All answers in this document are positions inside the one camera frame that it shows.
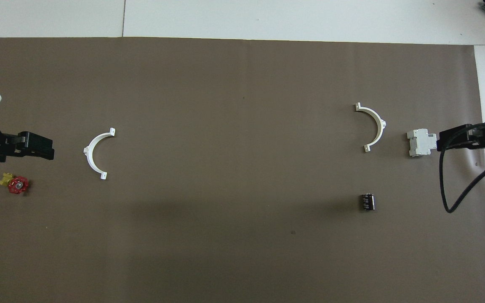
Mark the red and yellow valve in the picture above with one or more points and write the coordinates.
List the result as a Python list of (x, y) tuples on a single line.
[(17, 185)]

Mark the white circuit breaker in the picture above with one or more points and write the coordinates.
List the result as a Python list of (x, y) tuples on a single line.
[(421, 143)]

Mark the black cylindrical capacitor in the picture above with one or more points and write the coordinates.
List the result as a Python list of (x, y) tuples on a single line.
[(367, 202)]

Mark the brown paper mat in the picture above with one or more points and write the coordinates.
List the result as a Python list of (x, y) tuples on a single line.
[(234, 105)]

